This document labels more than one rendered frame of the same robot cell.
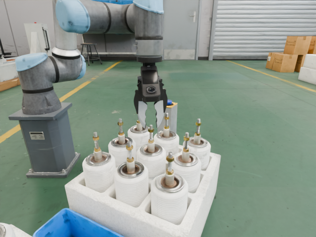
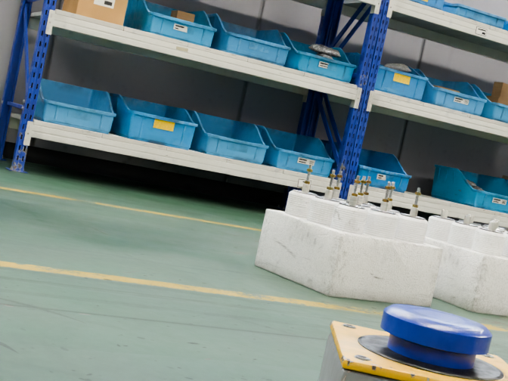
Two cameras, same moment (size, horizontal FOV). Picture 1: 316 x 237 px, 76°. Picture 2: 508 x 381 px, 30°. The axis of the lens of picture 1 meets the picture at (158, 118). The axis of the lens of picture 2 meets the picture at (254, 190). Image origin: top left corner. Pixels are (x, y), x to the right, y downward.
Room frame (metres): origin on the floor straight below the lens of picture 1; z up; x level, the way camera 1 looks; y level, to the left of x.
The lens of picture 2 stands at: (1.09, 0.23, 0.38)
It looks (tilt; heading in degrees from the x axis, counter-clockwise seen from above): 3 degrees down; 244
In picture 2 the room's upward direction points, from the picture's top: 12 degrees clockwise
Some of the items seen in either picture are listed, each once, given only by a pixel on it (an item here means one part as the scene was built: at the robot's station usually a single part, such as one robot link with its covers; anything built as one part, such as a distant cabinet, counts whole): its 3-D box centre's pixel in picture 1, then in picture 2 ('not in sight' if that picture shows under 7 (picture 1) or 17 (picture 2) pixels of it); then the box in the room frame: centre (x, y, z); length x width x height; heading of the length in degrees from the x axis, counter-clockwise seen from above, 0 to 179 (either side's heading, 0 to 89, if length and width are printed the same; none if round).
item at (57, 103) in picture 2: not in sight; (68, 104); (-0.16, -4.57, 0.36); 0.50 x 0.38 x 0.21; 90
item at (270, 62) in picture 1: (277, 60); not in sight; (4.10, -2.35, 0.15); 0.30 x 0.24 x 0.30; 89
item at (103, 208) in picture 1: (151, 189); not in sight; (0.57, 0.02, 0.09); 0.39 x 0.39 x 0.18; 63
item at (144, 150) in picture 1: (151, 150); not in sight; (0.57, 0.02, 0.25); 0.08 x 0.08 x 0.01
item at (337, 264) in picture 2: not in sight; (346, 257); (-0.47, -2.19, 0.09); 0.39 x 0.39 x 0.18; 7
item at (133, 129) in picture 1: (139, 129); not in sight; (0.73, 0.07, 0.25); 0.08 x 0.08 x 0.01
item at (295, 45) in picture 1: (296, 45); not in sight; (3.78, -2.45, 0.45); 0.30 x 0.24 x 0.30; 2
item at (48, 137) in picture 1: (49, 138); not in sight; (0.84, 0.51, 0.15); 0.19 x 0.19 x 0.30; 0
